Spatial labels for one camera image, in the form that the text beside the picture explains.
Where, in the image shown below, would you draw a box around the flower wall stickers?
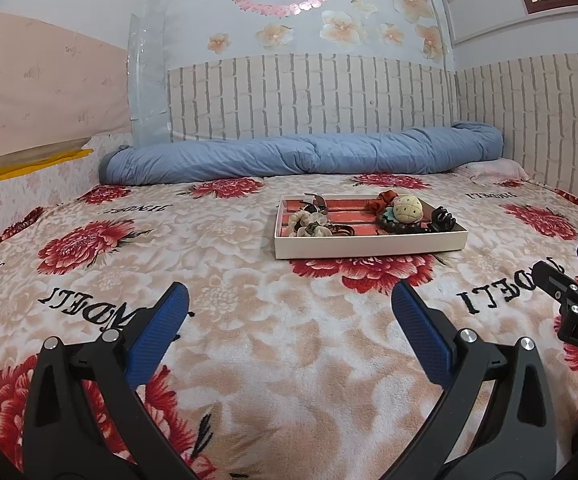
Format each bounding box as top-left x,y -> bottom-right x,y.
206,0 -> 444,63

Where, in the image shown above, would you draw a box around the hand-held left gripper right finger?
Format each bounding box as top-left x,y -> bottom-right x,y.
386,279 -> 562,480

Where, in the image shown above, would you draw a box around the red fabric flower hair tie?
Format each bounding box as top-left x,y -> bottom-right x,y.
366,191 -> 397,216

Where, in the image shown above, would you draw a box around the pink pillow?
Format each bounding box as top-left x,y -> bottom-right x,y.
469,157 -> 530,183

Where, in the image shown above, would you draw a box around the clear plastic sheet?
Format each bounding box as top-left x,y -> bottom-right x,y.
128,0 -> 172,146

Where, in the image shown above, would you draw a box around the pink patterned board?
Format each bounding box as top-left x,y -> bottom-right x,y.
0,10 -> 136,177

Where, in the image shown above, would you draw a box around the brown wooden bead bracelet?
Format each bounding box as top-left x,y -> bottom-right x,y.
375,215 -> 432,235

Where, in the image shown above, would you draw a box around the rolled blue quilt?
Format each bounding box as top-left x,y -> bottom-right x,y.
99,121 -> 504,186

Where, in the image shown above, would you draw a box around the yellow tape strip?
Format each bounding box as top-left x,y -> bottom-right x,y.
0,147 -> 94,192

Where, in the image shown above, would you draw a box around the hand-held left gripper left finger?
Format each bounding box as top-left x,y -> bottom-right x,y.
21,281 -> 200,480

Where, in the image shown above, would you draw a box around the cream organza scrunchie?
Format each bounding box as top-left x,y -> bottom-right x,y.
289,208 -> 332,238

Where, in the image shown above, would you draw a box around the floral plush blanket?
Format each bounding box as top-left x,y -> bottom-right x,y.
0,170 -> 578,480

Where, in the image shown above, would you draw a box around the white tray box red lining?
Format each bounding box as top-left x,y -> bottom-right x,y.
273,192 -> 470,261

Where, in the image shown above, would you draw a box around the cream plush hair clip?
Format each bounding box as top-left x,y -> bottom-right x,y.
386,196 -> 424,225

